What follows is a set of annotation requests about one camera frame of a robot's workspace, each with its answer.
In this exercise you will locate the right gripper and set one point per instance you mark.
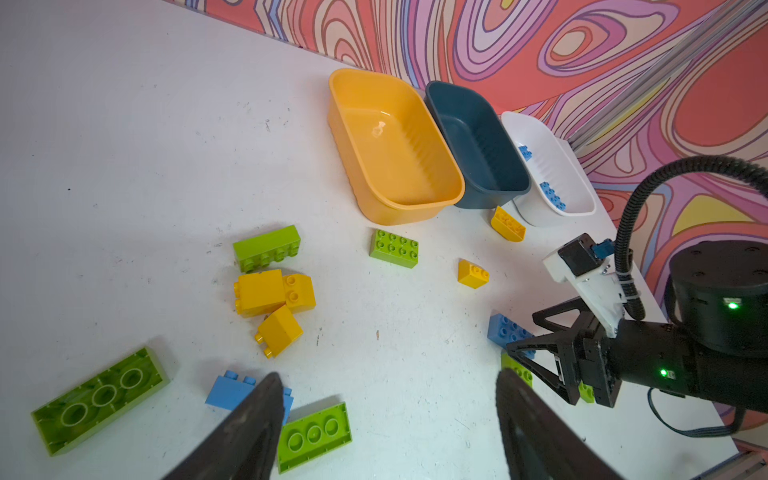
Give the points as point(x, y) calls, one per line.
point(577, 350)

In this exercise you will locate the yellow lego cluster block three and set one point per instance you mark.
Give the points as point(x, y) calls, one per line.
point(299, 293)

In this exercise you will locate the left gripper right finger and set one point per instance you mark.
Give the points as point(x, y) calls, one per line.
point(537, 443)

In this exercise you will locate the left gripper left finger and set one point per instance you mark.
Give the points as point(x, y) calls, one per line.
point(244, 445)

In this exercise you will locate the yellow lego cluster block two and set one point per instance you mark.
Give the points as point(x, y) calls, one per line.
point(278, 331)

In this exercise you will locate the green lego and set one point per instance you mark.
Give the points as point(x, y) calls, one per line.
point(73, 417)
point(310, 437)
point(261, 251)
point(586, 392)
point(394, 249)

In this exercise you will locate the white plastic bin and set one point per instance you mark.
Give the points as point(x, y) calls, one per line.
point(554, 162)

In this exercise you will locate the yellow plastic bin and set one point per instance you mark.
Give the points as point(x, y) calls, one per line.
point(398, 164)

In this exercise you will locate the blue lego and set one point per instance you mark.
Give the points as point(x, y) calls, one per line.
point(228, 390)
point(552, 196)
point(526, 153)
point(503, 331)

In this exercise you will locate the yellow sloped lego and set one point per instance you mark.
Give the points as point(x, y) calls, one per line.
point(507, 226)

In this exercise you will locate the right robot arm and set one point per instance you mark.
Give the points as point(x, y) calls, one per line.
point(713, 345)

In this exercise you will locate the yellow lego cluster block one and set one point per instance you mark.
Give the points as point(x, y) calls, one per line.
point(259, 293)

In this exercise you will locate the dark teal plastic bin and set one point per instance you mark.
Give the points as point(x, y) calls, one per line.
point(491, 165)

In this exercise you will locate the small yellow lego centre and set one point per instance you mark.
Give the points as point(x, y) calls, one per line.
point(472, 275)

